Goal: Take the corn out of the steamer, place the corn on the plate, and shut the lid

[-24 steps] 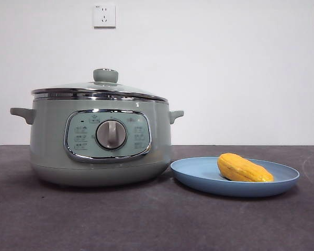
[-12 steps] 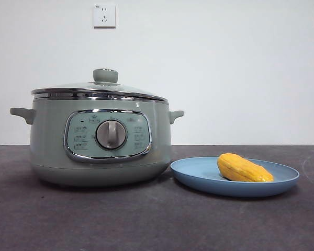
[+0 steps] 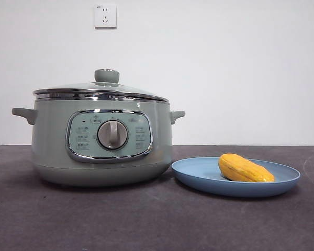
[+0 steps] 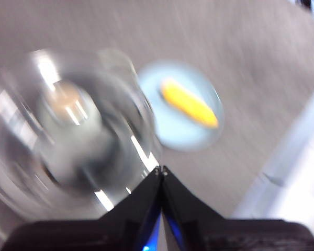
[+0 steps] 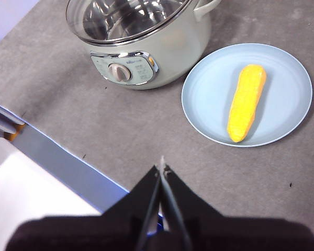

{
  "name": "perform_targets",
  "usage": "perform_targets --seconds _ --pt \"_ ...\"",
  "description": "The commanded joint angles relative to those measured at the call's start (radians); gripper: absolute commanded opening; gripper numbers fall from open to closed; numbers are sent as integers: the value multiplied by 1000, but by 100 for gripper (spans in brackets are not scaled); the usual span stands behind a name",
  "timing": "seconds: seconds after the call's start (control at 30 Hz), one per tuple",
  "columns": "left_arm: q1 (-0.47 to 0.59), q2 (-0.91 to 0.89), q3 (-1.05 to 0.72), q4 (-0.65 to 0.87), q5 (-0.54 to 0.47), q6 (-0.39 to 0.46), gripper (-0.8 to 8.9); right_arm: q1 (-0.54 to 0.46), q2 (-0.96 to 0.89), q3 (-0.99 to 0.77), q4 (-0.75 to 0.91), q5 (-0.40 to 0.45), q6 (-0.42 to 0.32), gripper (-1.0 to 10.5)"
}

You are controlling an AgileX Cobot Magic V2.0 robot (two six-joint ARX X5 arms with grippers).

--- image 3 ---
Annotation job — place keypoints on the glass lid with green knob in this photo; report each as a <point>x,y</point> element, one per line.
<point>107,75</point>

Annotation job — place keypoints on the yellow corn cob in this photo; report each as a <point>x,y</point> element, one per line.
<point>242,170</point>

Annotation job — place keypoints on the blue round plate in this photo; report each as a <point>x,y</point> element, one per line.
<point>199,170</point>

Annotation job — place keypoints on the pale green electric steamer pot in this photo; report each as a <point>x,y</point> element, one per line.
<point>49,146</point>

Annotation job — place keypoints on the white wall socket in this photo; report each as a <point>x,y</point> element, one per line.
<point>106,15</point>

